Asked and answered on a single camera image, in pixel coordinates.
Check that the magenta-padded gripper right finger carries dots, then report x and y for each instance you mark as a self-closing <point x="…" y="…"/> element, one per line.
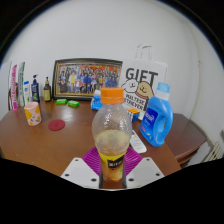
<point x="146" y="171"/>

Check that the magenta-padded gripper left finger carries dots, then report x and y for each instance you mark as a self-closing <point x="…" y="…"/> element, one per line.
<point x="78" y="171"/>

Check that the orange-capped juice bottle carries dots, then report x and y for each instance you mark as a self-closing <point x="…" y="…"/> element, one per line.
<point x="112" y="140"/>

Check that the white remote control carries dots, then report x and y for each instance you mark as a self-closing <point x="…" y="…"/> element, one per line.
<point x="137" y="142"/>

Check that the flat round red coaster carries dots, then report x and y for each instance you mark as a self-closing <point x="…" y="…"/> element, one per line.
<point x="56" y="125"/>

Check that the blue detergent jug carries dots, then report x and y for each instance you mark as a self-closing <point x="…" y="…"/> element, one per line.
<point x="160" y="116"/>

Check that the colourful puzzle cube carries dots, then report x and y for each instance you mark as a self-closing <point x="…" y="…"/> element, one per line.
<point x="134" y="115"/>

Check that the blue tissue pack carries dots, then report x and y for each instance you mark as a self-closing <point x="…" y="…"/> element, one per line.
<point x="96" y="103"/>

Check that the white radiator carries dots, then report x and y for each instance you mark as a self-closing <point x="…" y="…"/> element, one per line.
<point x="215" y="151"/>

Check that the pink and yellow mug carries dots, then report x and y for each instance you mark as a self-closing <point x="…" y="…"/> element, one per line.
<point x="32" y="114"/>

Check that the small brown glass bottle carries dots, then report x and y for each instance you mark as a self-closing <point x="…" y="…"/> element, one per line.
<point x="47" y="93"/>

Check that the dark blue pump bottle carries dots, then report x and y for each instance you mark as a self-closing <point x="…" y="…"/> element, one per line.
<point x="35" y="92"/>

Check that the white shampoo bottle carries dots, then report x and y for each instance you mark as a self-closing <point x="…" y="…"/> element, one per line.
<point x="27" y="95"/>

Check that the framed group photo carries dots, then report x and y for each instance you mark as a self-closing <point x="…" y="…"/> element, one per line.
<point x="87" y="79"/>

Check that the white paper gift bag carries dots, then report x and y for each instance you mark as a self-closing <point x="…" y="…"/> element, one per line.
<point x="143" y="75"/>

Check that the white and green tube box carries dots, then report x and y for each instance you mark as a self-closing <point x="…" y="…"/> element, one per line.
<point x="21" y="83"/>

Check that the pink tall tube box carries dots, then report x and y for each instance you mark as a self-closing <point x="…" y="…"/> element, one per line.
<point x="13" y="88"/>

